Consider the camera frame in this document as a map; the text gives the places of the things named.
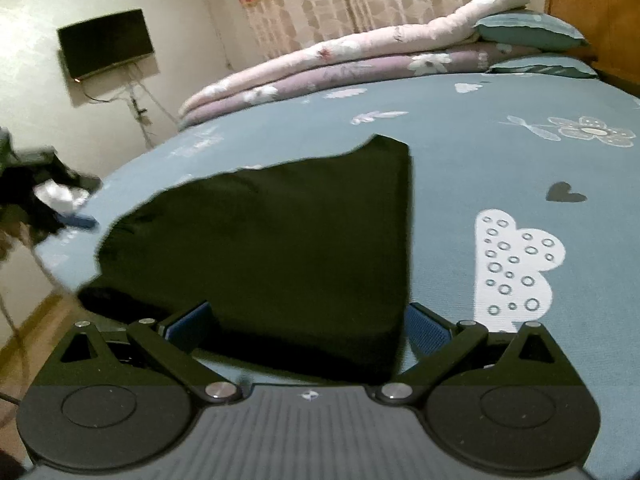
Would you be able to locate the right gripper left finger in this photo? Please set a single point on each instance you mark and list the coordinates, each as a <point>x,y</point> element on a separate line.
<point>83,358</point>

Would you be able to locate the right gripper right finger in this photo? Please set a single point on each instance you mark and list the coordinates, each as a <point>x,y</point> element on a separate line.
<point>468,350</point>

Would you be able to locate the black garment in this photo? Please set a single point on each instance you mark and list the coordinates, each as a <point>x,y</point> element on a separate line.
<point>304,265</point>

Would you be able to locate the blue patterned bed sheet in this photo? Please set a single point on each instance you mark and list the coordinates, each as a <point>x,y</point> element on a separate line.
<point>526,207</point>

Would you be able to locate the flat teal pillow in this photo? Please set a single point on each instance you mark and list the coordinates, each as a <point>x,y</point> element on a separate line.
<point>554,65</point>

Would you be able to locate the pink floral quilt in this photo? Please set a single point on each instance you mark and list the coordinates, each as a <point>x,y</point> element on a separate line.
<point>439,33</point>

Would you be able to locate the wooden headboard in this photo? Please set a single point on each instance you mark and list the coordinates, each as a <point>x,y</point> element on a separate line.
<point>611,28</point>

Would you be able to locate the wall mounted black television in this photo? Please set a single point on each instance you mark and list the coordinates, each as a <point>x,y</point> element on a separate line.
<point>95,45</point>

